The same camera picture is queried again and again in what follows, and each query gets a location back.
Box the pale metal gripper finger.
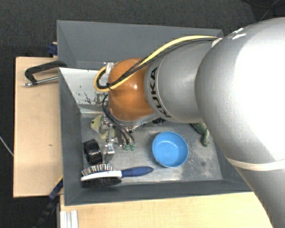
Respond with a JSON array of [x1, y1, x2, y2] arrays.
[[103, 143, 116, 164], [102, 125, 116, 143]]

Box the grey metal bin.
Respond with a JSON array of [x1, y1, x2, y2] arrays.
[[56, 19, 253, 207]]

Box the pale yellow toy animal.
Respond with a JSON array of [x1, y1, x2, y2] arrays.
[[90, 114, 105, 134]]

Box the pale wood board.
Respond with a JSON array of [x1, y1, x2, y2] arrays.
[[13, 57, 64, 198]]

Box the blue bowl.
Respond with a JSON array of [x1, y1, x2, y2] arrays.
[[152, 131, 190, 169]]

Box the black ring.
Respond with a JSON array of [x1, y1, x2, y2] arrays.
[[83, 139, 103, 165]]

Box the white and blue brush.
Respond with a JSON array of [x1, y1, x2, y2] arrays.
[[80, 163, 155, 189]]

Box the green toy lizard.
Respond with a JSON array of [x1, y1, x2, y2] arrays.
[[190, 122, 211, 148]]

